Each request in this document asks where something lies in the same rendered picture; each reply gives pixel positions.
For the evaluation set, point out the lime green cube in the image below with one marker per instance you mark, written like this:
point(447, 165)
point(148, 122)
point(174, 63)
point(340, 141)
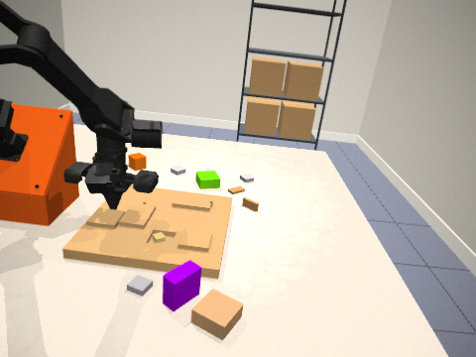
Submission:
point(207, 179)

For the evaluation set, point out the purple block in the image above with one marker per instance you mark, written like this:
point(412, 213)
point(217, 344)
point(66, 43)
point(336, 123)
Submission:
point(181, 285)

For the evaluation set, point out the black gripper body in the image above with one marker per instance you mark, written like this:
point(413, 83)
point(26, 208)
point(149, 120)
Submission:
point(143, 181)

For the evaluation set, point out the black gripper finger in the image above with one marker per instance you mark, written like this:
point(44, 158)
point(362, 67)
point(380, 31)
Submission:
point(109, 199)
point(117, 193)

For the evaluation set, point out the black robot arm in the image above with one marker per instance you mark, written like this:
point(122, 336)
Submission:
point(105, 113)

